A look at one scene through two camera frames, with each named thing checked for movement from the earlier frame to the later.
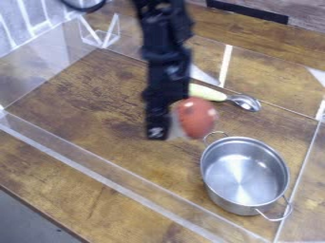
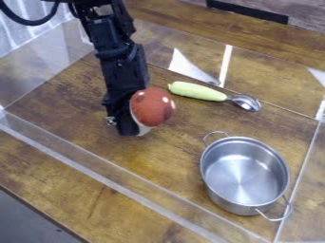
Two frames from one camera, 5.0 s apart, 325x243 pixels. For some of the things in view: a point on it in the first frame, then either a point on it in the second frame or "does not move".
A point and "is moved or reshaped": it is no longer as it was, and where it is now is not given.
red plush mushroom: (197, 117) is moved or reshaped
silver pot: (246, 175) does not move
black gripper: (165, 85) to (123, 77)
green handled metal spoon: (213, 94) does not move
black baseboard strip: (249, 11) does not move
